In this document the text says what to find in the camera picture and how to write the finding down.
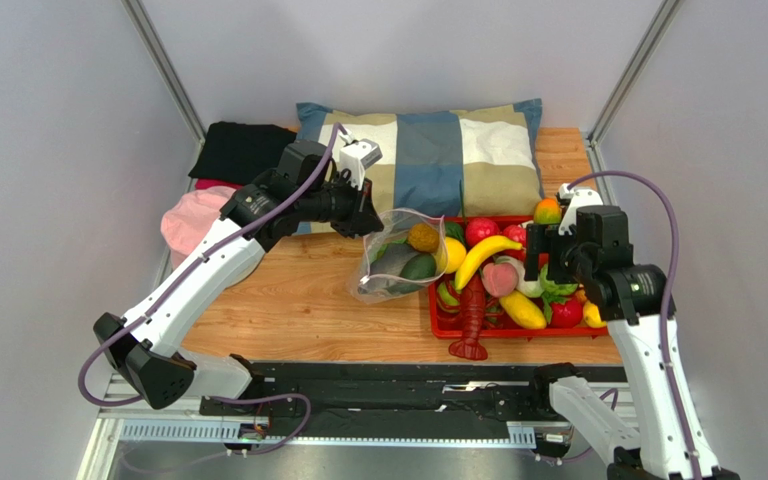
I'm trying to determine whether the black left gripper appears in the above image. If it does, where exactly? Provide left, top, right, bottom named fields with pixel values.
left=297, top=171, right=384, bottom=240

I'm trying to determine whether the grey toy fish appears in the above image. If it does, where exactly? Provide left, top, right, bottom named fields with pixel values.
left=358, top=243, right=422, bottom=295

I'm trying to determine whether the clear zip top bag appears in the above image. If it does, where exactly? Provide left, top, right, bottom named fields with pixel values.
left=347, top=208, right=448, bottom=304

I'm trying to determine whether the dark green toy avocado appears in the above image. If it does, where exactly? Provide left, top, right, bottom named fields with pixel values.
left=399, top=253, right=438, bottom=282

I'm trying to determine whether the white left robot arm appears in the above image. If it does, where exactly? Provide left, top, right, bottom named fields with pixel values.
left=93, top=139, right=383, bottom=410

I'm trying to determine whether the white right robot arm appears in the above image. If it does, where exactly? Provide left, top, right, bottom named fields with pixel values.
left=525, top=205, right=738, bottom=479

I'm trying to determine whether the yellow toy banana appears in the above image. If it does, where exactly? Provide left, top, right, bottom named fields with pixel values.
left=453, top=235, right=525, bottom=293

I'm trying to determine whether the pink toy peach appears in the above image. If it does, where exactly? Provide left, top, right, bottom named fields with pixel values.
left=481, top=262, right=521, bottom=298

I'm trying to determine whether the red toy apple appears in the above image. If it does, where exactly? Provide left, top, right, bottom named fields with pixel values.
left=465, top=217, right=501, bottom=248

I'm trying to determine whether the yellow toy corn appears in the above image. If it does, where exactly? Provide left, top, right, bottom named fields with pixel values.
left=499, top=290, right=548, bottom=330

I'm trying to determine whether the red plastic tray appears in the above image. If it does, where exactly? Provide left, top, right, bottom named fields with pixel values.
left=429, top=217, right=608, bottom=341

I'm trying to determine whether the yellow toy lemon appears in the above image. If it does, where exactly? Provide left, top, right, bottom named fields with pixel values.
left=437, top=237, right=467, bottom=274

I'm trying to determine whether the red toy lobster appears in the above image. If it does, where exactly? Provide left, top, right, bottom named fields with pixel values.
left=448, top=274, right=488, bottom=361

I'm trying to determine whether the blue beige checked pillow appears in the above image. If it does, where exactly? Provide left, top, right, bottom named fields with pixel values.
left=296, top=98, right=544, bottom=217

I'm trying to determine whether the black folded cloth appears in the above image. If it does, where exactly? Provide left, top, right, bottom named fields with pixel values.
left=189, top=121, right=296, bottom=185

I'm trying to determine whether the pink bucket hat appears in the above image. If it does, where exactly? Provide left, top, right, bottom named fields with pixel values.
left=160, top=185, right=235, bottom=269

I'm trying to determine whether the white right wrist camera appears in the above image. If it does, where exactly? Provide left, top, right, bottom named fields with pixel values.
left=557, top=183, right=604, bottom=236

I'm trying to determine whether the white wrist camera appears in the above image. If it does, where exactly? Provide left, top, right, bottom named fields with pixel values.
left=557, top=183, right=604, bottom=236
left=335, top=135, right=382, bottom=190

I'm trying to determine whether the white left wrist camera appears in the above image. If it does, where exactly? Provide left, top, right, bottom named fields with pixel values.
left=335, top=135, right=382, bottom=190

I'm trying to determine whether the black mounting rail base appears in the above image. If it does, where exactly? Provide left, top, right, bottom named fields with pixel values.
left=197, top=359, right=595, bottom=441

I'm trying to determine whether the white slotted cable duct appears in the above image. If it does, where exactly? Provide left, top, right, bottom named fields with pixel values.
left=119, top=417, right=537, bottom=449

